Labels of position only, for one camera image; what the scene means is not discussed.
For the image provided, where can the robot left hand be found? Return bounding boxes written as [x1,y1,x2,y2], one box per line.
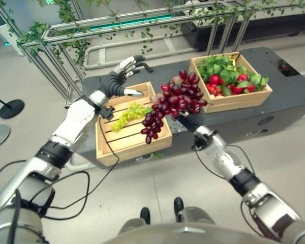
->
[99,54,146,99]

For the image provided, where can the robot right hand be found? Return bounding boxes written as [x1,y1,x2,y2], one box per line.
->
[178,110,205,133]

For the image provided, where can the red grape bunch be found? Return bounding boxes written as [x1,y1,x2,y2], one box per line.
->
[140,70,208,145]

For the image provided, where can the small red strawberries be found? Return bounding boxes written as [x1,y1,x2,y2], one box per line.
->
[205,83,223,98]

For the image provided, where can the green grape bunch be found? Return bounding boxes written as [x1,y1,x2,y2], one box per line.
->
[110,102,152,133]

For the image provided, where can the wooden slat crate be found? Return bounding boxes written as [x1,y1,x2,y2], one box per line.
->
[95,81,173,167]
[189,51,273,114]

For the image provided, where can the green ivy vines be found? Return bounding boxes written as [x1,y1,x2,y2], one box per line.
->
[0,0,305,74]

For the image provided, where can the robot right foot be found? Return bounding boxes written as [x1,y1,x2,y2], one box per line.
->
[173,197,185,222]

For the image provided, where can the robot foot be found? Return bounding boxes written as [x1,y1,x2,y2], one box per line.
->
[173,197,185,222]
[140,207,151,225]

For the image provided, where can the dark grey platform table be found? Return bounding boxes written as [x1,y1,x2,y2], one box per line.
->
[73,46,305,170]

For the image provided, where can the black round stand base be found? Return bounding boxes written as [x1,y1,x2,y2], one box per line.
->
[0,91,25,119]

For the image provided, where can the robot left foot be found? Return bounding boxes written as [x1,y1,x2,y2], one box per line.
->
[140,207,151,225]

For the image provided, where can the silver robot torso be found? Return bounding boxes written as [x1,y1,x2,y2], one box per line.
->
[99,206,283,244]

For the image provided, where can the white plant pot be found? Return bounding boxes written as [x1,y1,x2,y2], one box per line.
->
[0,22,24,56]

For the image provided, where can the black cart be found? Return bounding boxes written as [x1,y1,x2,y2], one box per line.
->
[180,11,305,52]

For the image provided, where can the grey tubular floor rail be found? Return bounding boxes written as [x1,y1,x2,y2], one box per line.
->
[83,38,203,71]

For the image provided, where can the black handle bar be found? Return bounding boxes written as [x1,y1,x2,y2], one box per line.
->
[136,62,153,74]

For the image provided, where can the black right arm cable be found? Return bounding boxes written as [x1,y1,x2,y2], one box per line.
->
[192,144,257,179]

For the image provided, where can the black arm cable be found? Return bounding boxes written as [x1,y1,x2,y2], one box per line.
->
[0,117,120,221]
[192,144,257,179]

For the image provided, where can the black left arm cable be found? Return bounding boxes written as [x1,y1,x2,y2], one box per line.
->
[0,117,120,221]

